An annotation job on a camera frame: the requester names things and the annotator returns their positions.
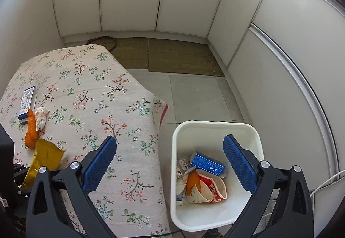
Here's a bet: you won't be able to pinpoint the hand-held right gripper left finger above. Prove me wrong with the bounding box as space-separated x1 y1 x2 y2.
25 136 117 238

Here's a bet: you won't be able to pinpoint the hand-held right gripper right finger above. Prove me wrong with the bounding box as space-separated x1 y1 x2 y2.
223 135 314 238

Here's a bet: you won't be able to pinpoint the blue cardboard box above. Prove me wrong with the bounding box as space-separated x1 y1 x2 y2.
190 151 227 177

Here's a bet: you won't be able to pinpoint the white floral paper cup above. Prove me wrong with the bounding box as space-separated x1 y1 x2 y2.
187 169 227 204

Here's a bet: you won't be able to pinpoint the yellow snack packet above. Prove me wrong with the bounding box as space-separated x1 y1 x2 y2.
21 138 66 190

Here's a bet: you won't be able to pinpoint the orange carrot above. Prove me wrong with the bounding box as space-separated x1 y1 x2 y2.
185 172 201 196

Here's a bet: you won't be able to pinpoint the white plastic bin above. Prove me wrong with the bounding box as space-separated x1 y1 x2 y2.
170 120 265 232

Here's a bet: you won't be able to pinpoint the orange peel pieces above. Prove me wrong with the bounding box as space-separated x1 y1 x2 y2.
25 109 39 150

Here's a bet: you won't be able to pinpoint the crumpled white tissue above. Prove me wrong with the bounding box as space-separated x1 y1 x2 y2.
33 107 51 131

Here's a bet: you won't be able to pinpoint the flat blue and white box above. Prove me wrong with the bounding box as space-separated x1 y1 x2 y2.
18 86 37 121

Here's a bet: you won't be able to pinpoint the brown woven floor mat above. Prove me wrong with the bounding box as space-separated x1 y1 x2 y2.
148 38 226 77
113 37 149 69

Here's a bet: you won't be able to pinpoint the round woven floor mat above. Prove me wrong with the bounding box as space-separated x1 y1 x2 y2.
86 36 118 52

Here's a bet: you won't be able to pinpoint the white cable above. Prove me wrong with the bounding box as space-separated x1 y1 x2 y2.
310 170 345 197

